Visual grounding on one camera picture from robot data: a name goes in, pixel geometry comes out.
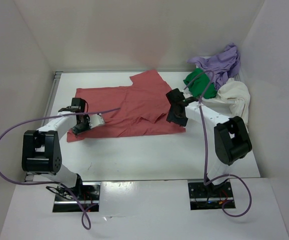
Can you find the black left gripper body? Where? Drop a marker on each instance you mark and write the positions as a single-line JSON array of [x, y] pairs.
[[82, 126]]

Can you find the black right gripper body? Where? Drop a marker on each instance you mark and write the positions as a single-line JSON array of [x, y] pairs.
[[179, 119]]

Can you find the red t shirt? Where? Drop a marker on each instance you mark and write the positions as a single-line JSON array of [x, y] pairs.
[[137, 110]]

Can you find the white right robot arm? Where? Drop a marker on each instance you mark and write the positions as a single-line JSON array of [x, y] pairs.
[[231, 138]]

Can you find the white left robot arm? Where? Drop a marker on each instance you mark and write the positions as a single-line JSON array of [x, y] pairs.
[[41, 151]]

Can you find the green t shirt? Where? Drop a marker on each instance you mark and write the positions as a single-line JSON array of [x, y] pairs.
[[199, 85]]

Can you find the white plastic basket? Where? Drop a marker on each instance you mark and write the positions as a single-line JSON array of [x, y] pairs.
[[213, 100]]

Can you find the cream white t shirt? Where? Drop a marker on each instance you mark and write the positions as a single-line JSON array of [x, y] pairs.
[[237, 96]]

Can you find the purple t shirt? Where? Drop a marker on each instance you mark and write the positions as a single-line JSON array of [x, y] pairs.
[[225, 64]]

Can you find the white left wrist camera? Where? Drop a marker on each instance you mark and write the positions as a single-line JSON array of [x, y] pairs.
[[96, 120]]

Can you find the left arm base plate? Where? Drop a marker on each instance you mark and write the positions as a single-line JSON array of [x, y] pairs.
[[88, 197]]

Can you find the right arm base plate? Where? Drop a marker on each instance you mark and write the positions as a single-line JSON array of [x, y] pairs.
[[210, 197]]

